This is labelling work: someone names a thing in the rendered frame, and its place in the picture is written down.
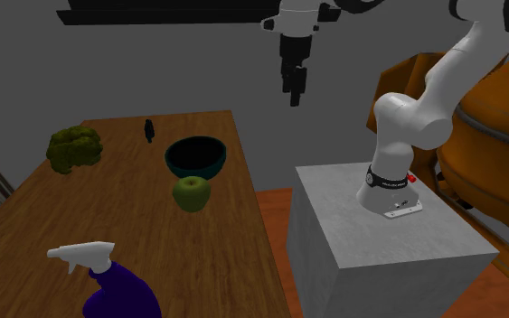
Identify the purple spray bottle white trigger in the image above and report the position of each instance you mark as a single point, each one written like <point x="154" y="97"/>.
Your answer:
<point x="119" y="293"/>

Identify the green broccoli head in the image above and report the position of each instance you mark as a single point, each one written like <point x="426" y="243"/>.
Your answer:
<point x="74" y="149"/>

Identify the black wall shelf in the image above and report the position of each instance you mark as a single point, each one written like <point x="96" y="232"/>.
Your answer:
<point x="170" y="11"/>

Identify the dark teal bowl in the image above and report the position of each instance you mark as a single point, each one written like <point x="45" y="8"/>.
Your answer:
<point x="196" y="158"/>

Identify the green apple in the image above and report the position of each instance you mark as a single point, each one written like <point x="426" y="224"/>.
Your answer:
<point x="191" y="193"/>

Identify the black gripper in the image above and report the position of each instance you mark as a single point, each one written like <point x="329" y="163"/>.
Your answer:
<point x="295" y="49"/>

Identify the grey robot stand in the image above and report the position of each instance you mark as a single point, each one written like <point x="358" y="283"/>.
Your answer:
<point x="368" y="246"/>

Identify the wooden table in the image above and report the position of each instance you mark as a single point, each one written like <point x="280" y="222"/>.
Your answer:
<point x="148" y="238"/>

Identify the orange armchair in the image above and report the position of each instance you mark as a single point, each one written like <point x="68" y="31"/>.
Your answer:
<point x="496" y="145"/>

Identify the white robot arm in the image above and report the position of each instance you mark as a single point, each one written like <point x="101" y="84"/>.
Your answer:
<point x="417" y="119"/>

